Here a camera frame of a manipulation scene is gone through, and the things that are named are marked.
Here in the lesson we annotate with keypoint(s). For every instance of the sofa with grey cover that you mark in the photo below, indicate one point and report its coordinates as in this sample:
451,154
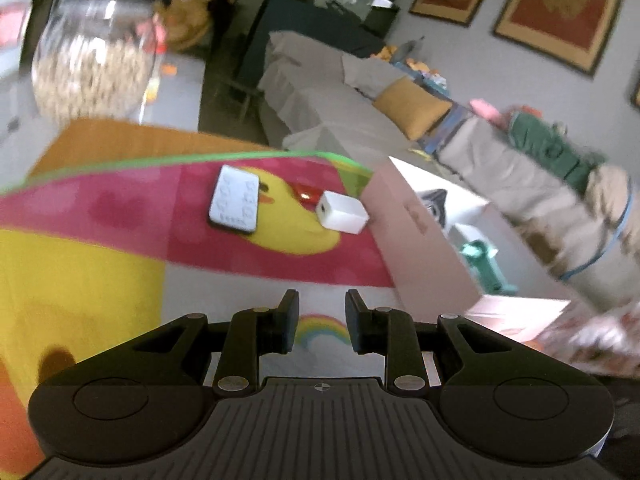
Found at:
325,115

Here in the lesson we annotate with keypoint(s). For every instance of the white remote control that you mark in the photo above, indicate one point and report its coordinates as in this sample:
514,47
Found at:
235,200

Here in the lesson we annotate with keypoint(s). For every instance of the glass jar of nuts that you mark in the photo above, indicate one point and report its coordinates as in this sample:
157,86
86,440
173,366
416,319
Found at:
90,65

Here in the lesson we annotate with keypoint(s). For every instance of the colourful cartoon printed mat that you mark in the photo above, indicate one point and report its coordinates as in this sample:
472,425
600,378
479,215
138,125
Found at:
125,260

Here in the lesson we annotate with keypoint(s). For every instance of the large framed wall picture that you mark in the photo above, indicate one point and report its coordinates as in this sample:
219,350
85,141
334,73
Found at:
562,7

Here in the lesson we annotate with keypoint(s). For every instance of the dark blue cabinet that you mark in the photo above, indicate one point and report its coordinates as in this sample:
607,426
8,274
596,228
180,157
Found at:
300,35

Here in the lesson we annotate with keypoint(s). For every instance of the white low table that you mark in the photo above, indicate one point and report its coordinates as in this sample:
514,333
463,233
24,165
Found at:
175,100

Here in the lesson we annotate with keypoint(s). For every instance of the small white rectangular box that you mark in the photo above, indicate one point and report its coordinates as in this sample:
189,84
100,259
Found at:
342,212

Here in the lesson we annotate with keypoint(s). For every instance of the floral printed cloth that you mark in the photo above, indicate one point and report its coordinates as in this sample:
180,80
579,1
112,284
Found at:
590,340

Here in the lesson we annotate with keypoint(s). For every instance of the dark wooden stool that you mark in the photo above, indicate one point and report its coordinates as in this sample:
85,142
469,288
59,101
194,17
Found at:
242,97

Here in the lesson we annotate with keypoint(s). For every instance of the pink plush toy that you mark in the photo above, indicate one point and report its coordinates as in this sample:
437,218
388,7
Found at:
487,109

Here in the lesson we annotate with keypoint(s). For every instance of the yellow cushion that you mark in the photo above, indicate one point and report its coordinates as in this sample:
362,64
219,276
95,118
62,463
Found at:
412,107

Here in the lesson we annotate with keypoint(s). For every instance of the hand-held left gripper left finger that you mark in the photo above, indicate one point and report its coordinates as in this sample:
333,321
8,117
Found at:
289,321

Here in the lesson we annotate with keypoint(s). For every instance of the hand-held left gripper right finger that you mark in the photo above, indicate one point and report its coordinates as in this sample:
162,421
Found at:
353,323

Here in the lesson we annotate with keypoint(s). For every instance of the pink cardboard box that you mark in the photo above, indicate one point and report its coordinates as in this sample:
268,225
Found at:
425,260

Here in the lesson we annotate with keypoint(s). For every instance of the teal plastic item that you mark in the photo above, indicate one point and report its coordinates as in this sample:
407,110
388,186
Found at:
487,265

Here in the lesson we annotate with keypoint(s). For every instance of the small red item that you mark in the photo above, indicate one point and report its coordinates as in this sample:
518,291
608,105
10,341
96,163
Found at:
306,194

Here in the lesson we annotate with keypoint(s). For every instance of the striped colourful cushion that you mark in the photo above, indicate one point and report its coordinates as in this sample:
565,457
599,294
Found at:
447,127

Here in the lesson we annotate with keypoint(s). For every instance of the green plush pillow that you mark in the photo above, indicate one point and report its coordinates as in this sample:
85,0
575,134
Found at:
550,152

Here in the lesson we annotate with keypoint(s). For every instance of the yellow beanbag seat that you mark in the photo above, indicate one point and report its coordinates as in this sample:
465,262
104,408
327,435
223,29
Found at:
182,25

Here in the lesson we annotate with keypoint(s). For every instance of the yellow plush toys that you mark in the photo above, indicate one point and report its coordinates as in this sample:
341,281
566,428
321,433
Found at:
392,52

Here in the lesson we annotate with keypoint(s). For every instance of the beige plush toy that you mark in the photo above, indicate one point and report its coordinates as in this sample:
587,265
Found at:
607,187

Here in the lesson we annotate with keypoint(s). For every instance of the orange marker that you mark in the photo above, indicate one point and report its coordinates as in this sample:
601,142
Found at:
170,69

